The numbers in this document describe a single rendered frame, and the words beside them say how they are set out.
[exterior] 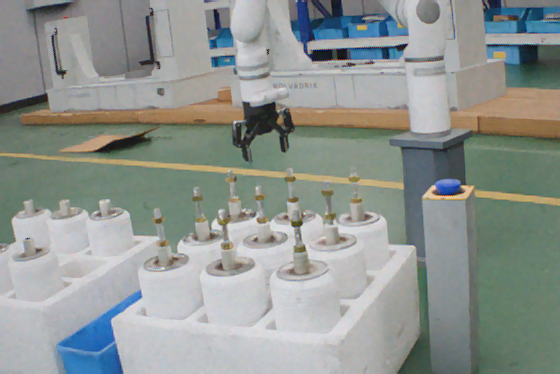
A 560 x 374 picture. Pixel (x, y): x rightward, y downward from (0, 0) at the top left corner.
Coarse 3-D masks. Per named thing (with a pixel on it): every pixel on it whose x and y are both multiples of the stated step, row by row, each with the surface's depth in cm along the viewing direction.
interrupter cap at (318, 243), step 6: (342, 234) 117; (348, 234) 116; (312, 240) 115; (318, 240) 115; (324, 240) 115; (342, 240) 115; (348, 240) 113; (354, 240) 113; (312, 246) 112; (318, 246) 112; (324, 246) 112; (330, 246) 112; (336, 246) 111; (342, 246) 111; (348, 246) 111
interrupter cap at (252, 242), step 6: (276, 234) 120; (282, 234) 120; (246, 240) 119; (252, 240) 119; (258, 240) 119; (276, 240) 118; (282, 240) 117; (246, 246) 117; (252, 246) 116; (258, 246) 115; (264, 246) 115; (270, 246) 115
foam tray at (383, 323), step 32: (384, 288) 114; (416, 288) 131; (128, 320) 111; (160, 320) 110; (192, 320) 109; (352, 320) 103; (384, 320) 114; (416, 320) 132; (128, 352) 113; (160, 352) 110; (192, 352) 107; (224, 352) 105; (256, 352) 102; (288, 352) 100; (320, 352) 98; (352, 352) 101; (384, 352) 115
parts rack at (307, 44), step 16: (224, 0) 747; (304, 0) 679; (336, 0) 723; (496, 0) 611; (304, 16) 686; (336, 16) 728; (304, 32) 692; (224, 48) 768; (304, 48) 698; (320, 48) 685; (336, 48) 741
